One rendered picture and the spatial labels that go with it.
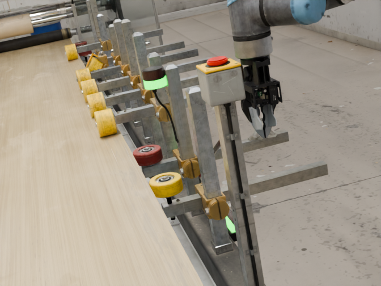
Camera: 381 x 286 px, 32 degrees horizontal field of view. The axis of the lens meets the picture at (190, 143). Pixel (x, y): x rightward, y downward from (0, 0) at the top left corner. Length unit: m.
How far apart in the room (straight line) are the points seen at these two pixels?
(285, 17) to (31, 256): 0.74
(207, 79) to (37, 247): 0.51
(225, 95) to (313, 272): 1.75
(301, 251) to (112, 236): 1.76
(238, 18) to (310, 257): 1.65
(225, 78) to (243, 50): 0.34
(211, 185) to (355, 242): 1.58
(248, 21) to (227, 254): 0.56
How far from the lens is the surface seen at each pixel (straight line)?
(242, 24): 1.55
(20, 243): 1.48
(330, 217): 3.32
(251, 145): 1.90
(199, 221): 1.84
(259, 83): 1.56
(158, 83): 1.73
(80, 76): 2.76
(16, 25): 4.27
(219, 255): 1.65
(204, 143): 1.55
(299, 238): 3.16
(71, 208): 1.58
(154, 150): 1.82
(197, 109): 1.52
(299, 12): 1.48
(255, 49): 1.55
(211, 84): 1.22
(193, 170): 1.80
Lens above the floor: 1.49
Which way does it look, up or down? 19 degrees down
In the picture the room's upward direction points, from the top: 11 degrees counter-clockwise
